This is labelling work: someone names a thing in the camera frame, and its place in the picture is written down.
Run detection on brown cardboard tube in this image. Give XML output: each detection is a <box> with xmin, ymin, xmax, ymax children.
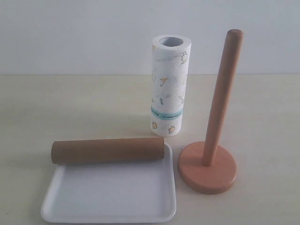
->
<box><xmin>51</xmin><ymin>144</ymin><xmax>164</xmax><ymax>165</ymax></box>

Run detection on white square plastic tray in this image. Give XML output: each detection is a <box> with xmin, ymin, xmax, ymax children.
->
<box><xmin>40</xmin><ymin>144</ymin><xmax>176</xmax><ymax>224</ymax></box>

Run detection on wooden paper towel holder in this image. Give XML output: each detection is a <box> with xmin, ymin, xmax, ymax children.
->
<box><xmin>178</xmin><ymin>29</ymin><xmax>244</xmax><ymax>195</ymax></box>

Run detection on printed white paper towel roll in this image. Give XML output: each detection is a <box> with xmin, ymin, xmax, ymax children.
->
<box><xmin>150</xmin><ymin>35</ymin><xmax>191</xmax><ymax>137</ymax></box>

